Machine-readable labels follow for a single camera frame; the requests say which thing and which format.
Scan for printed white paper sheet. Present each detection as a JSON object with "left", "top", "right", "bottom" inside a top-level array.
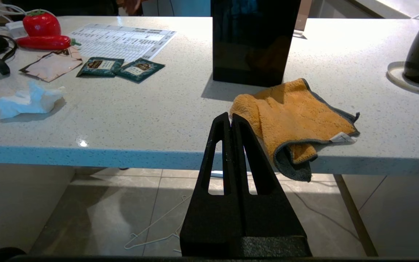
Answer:
[{"left": 68, "top": 24, "right": 177, "bottom": 63}]

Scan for white round coaster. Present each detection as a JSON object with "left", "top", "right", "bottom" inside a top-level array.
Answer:
[{"left": 387, "top": 61, "right": 419, "bottom": 92}]

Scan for orange microfiber cloth grey trim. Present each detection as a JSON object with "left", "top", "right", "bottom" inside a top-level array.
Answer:
[{"left": 230, "top": 78, "right": 360, "bottom": 182}]

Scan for red toy chili pepper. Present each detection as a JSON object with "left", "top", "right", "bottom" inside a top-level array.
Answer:
[{"left": 16, "top": 35, "right": 82, "bottom": 51}]

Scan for acrylic table sign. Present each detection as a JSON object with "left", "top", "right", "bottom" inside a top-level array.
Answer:
[{"left": 292, "top": 0, "right": 313, "bottom": 40}]

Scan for dark metal table leg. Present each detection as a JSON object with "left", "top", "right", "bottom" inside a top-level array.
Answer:
[{"left": 332, "top": 174, "right": 379, "bottom": 257}]

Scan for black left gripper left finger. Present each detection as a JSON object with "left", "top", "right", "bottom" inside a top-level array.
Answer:
[{"left": 180, "top": 112, "right": 243, "bottom": 257}]

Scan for white wire hanger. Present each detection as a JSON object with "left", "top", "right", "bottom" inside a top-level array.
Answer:
[{"left": 124, "top": 195, "right": 192, "bottom": 254}]

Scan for white charger with cable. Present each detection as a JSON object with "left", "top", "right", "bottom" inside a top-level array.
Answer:
[{"left": 0, "top": 4, "right": 58, "bottom": 38}]

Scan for green tea sachet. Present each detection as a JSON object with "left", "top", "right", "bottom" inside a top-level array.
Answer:
[
  {"left": 114, "top": 58, "right": 166, "bottom": 82},
  {"left": 76, "top": 57, "right": 125, "bottom": 78}
]

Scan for person in black shirt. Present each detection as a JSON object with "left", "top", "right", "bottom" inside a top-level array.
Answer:
[{"left": 2, "top": 0, "right": 143, "bottom": 17}]

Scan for black glossy tissue box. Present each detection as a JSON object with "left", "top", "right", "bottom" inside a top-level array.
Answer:
[{"left": 211, "top": 0, "right": 301, "bottom": 87}]

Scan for red toy bell pepper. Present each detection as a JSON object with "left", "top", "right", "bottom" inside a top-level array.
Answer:
[{"left": 23, "top": 10, "right": 62, "bottom": 37}]

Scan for beige torn sachet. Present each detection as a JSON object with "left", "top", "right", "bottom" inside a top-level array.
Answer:
[{"left": 19, "top": 47, "right": 83, "bottom": 83}]

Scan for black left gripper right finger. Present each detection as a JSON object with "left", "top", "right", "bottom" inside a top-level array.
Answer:
[{"left": 232, "top": 113, "right": 306, "bottom": 237}]

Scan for crumpled white tissue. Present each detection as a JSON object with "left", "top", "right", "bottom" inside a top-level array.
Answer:
[{"left": 0, "top": 80, "right": 65, "bottom": 119}]

